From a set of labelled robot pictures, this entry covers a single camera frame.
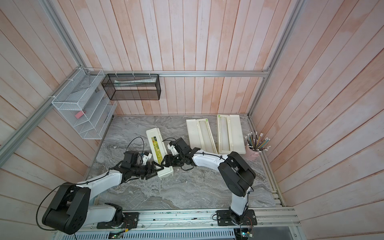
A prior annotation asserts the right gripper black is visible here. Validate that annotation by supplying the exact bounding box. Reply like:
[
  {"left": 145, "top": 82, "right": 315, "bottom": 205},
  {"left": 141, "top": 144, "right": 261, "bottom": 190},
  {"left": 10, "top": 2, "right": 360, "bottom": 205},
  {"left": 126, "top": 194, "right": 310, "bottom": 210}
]
[{"left": 160, "top": 154, "right": 186, "bottom": 168}]

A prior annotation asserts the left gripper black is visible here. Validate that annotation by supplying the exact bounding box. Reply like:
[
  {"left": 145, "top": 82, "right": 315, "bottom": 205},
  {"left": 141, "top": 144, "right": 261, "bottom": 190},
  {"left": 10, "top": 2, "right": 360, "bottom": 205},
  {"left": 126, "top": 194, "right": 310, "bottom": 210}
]
[{"left": 131, "top": 161, "right": 164, "bottom": 180}]

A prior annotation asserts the cream dispenser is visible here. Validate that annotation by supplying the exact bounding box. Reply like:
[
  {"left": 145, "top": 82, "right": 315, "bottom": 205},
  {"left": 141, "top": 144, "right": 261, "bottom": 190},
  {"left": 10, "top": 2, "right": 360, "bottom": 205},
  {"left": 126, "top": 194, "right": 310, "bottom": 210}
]
[
  {"left": 146, "top": 128, "right": 174, "bottom": 180},
  {"left": 186, "top": 118, "right": 218, "bottom": 154},
  {"left": 217, "top": 115, "right": 246, "bottom": 154}
]

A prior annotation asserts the plastic wrap roll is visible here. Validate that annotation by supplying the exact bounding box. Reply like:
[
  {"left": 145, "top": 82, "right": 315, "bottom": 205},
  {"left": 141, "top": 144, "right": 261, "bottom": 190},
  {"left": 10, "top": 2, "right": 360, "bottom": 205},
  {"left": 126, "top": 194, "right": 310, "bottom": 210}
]
[
  {"left": 220, "top": 117, "right": 230, "bottom": 151},
  {"left": 199, "top": 119, "right": 217, "bottom": 154}
]

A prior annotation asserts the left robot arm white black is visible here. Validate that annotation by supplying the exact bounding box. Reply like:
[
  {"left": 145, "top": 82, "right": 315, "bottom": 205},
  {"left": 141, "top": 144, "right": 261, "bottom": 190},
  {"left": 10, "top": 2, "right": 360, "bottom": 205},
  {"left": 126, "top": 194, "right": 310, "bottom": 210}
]
[{"left": 41, "top": 151, "right": 164, "bottom": 235}]

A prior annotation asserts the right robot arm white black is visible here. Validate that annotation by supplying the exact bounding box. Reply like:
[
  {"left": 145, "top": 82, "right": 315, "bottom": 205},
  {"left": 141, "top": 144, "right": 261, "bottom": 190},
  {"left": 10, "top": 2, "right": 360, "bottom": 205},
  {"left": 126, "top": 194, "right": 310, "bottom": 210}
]
[{"left": 155, "top": 148, "right": 256, "bottom": 217}]

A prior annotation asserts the pencil holder with pencils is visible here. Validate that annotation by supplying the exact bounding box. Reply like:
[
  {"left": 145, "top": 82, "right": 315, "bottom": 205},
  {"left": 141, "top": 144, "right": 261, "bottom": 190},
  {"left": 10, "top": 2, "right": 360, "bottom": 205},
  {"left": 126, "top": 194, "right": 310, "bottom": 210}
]
[{"left": 245, "top": 132, "right": 271, "bottom": 160}]

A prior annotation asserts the pink eraser block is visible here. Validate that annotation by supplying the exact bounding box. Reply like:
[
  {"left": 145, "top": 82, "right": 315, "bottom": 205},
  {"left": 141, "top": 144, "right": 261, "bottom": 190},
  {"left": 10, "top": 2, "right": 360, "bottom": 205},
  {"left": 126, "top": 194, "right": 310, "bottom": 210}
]
[{"left": 75, "top": 111, "right": 85, "bottom": 119}]

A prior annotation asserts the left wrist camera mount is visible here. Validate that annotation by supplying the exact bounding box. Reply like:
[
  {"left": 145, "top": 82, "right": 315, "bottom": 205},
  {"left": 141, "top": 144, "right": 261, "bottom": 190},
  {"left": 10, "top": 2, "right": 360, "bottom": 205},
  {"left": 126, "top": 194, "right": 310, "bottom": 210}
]
[{"left": 141, "top": 152, "right": 152, "bottom": 165}]

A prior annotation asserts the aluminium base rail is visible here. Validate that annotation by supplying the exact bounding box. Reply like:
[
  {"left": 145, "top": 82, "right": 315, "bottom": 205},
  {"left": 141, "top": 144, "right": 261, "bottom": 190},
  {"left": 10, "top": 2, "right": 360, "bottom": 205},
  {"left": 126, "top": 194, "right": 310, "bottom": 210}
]
[{"left": 78, "top": 207, "right": 301, "bottom": 233}]

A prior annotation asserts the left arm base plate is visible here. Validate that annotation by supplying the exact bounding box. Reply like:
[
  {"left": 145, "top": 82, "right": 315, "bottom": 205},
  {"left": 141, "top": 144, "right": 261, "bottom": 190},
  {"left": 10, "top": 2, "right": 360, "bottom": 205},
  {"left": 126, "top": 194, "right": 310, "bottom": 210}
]
[{"left": 97, "top": 212, "right": 139, "bottom": 230}]

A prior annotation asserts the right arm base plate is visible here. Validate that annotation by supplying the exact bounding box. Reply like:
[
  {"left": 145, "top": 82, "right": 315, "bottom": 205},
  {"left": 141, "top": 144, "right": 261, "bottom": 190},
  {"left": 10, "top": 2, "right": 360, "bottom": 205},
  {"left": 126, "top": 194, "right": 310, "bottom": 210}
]
[{"left": 216, "top": 209, "right": 258, "bottom": 226}]

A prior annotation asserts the black wire mesh basket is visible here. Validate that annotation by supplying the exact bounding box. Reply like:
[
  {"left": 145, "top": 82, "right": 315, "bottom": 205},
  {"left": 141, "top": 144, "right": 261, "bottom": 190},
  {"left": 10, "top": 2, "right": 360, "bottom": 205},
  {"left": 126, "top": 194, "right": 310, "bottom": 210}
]
[{"left": 102, "top": 73, "right": 162, "bottom": 101}]

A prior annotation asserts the white wire mesh shelf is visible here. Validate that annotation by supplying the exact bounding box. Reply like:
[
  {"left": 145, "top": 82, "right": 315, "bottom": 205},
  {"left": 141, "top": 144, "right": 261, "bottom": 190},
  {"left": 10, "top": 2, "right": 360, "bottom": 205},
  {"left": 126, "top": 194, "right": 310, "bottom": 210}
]
[{"left": 52, "top": 68, "right": 117, "bottom": 140}]

